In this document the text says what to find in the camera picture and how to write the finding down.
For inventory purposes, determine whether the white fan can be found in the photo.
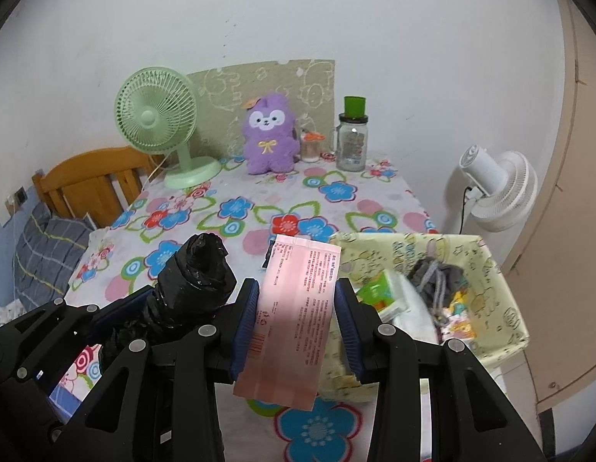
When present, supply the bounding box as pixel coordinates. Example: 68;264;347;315
459;144;539;233

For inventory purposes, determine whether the green packet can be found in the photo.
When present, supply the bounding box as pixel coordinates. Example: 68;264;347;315
356;269;400;311

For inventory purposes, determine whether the grey plaid pillow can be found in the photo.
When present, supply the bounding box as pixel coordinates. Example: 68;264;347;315
12;202;94;313

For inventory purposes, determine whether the yellow patterned storage box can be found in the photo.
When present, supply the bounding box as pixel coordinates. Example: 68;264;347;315
322;231;530;402

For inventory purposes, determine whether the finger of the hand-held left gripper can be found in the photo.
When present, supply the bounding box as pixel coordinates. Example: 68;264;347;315
0;286;157;387

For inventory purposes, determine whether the grey knitted cloth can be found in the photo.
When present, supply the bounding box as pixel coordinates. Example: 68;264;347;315
406;257;467;328

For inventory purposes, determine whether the pink packet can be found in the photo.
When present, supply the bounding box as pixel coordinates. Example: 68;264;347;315
233;234;342;412

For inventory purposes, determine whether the glass jar with green lid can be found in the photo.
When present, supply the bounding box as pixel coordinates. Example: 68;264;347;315
334;96;371;171

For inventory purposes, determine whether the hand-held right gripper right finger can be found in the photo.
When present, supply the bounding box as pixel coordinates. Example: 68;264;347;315
333;278;539;462

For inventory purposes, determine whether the crumpled white cloth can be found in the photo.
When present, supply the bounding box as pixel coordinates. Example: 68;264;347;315
0;301;27;328

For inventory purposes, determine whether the green fan cable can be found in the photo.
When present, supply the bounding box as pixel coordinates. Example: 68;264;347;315
144;151;171;186

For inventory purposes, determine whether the small toothpick jar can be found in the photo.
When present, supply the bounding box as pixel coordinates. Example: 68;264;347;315
299;127;323;163

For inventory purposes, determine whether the white towel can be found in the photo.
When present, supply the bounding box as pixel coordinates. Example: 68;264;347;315
377;274;440;345

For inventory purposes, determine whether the green desk fan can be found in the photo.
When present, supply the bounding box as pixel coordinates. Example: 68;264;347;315
114;68;223;189

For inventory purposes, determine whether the colourful snack packet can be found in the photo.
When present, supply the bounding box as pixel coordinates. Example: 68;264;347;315
440;289;482;342

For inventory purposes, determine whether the beige door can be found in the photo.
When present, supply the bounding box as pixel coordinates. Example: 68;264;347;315
502;0;596;412

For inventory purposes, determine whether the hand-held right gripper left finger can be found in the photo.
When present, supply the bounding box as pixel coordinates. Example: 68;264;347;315
62;278;261;462

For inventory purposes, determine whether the black plastic bag roll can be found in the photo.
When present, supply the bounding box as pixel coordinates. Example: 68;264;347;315
98;232;237;371

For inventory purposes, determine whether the black fan cable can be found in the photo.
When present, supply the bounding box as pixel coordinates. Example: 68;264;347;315
457;185;477;234

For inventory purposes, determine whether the green patterned cardboard panel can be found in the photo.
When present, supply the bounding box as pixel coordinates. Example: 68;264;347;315
185;59;336;159

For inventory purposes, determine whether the purple plush toy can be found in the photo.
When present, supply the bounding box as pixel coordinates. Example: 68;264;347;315
241;95;301;175

